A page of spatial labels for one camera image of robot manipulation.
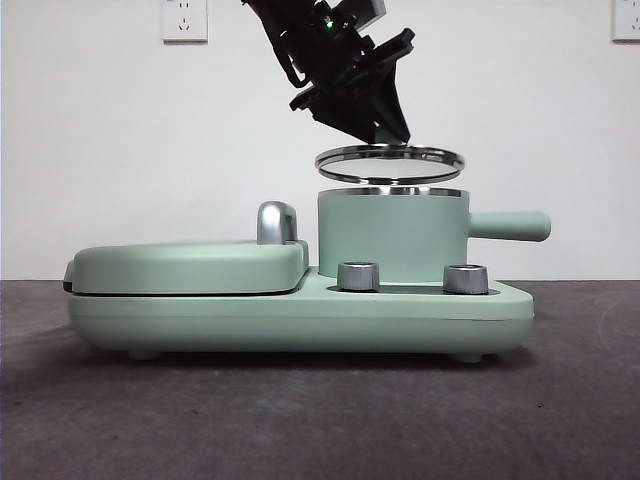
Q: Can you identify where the glass lid with green knob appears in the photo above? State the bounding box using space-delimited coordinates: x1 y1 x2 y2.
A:
314 127 465 185

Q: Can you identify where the silver control knob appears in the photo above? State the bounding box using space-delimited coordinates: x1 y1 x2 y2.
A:
442 263 489 295
336 260 381 292

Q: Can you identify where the mint green breakfast machine base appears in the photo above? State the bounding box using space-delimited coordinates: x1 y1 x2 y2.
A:
68 266 536 362

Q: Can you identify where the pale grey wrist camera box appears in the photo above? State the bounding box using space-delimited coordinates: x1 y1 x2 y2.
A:
327 0 387 32

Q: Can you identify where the mint green pot with handle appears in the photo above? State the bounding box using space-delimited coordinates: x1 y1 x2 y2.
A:
317 186 553 280

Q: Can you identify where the white wall socket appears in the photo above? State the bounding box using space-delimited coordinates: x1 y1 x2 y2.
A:
160 0 209 43
611 0 640 42

